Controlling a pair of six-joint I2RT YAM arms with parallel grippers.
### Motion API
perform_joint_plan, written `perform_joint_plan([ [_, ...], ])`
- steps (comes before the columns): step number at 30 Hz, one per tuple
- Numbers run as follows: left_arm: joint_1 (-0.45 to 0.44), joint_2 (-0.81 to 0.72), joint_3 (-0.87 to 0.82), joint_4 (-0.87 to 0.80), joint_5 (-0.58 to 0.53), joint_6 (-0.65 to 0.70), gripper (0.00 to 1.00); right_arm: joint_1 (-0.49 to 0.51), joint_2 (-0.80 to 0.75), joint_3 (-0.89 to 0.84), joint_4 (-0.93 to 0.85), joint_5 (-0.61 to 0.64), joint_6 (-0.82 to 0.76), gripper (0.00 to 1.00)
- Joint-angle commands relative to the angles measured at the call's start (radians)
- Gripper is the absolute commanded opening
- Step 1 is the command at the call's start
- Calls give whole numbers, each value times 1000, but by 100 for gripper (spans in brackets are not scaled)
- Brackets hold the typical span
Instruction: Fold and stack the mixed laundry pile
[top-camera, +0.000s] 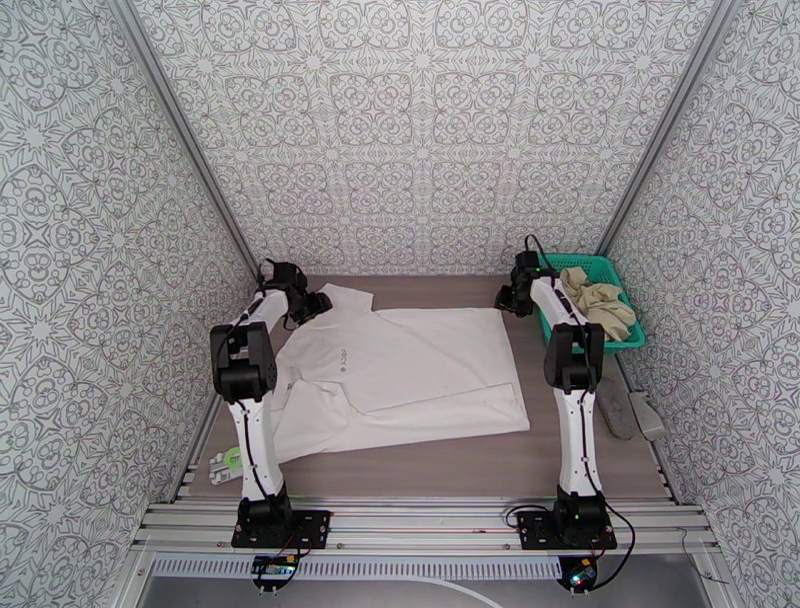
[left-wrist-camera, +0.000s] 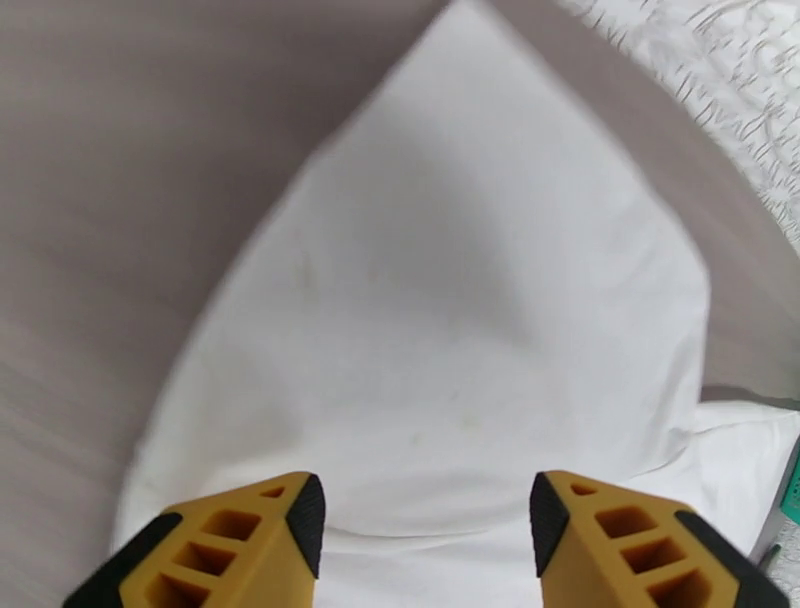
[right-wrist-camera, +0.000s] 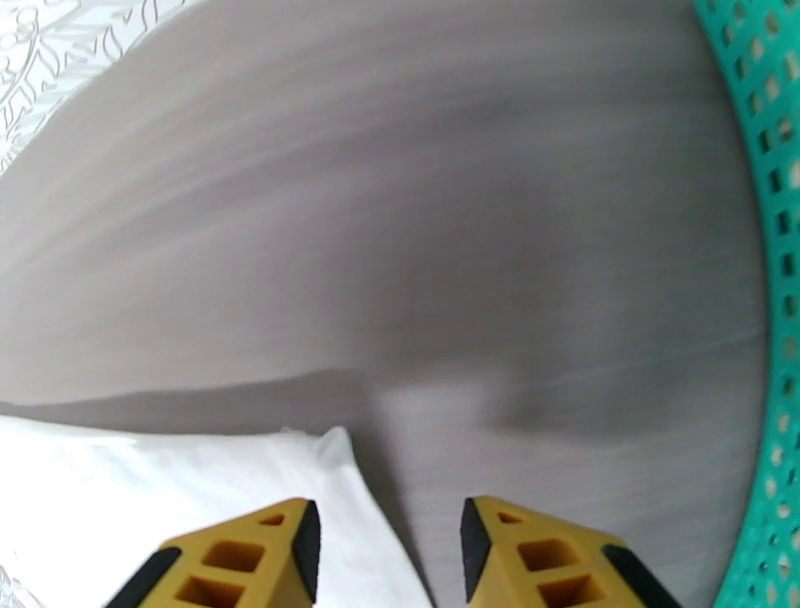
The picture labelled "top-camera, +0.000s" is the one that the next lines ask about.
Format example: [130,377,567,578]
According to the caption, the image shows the white polo shirt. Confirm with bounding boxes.
[268,282,533,465]

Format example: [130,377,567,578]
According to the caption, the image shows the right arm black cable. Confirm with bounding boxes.
[523,234,559,276]

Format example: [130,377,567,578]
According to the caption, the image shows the aluminium corner post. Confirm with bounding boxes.
[594,0,736,256]
[107,0,269,286]

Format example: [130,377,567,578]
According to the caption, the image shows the aluminium table side rail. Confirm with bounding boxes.
[168,277,271,501]

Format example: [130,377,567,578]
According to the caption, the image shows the dark grey oblong pad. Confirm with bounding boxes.
[592,376,638,441]

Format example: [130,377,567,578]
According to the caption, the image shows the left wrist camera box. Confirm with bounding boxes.
[268,261,309,292]

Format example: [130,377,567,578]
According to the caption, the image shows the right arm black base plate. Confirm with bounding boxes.
[517,511,619,553]

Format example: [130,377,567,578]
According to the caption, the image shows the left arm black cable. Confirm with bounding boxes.
[221,257,295,351]

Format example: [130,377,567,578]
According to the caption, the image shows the white holder with green roll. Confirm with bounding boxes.
[207,446,249,488]

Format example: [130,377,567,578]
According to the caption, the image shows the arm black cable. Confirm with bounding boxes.
[523,234,559,276]
[221,257,295,351]

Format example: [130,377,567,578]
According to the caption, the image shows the blue circuit board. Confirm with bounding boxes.
[251,553,299,581]

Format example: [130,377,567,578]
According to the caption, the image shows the round black circuit board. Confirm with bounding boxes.
[557,556,599,593]

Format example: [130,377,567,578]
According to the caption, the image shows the teal plastic basket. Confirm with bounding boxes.
[536,252,647,358]

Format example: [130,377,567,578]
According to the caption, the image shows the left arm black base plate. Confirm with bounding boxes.
[231,509,333,551]

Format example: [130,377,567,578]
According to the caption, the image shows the white slotted cable duct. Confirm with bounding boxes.
[151,557,564,581]

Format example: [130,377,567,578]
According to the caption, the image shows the beige drawstring shorts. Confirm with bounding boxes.
[559,267,639,344]

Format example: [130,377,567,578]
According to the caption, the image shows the aluminium mounting rail frame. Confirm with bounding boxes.
[129,496,720,559]

